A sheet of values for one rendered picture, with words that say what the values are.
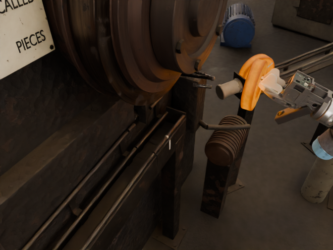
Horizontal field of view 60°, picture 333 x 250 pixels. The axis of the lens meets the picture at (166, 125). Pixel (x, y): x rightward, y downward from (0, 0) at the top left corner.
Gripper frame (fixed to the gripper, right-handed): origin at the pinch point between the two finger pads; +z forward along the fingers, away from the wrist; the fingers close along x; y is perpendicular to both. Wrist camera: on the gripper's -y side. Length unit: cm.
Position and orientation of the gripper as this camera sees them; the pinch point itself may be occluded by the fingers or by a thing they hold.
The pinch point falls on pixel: (255, 79)
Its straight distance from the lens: 92.4
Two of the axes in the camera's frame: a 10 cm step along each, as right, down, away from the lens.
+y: 2.5, -6.5, -7.2
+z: -8.4, -5.2, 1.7
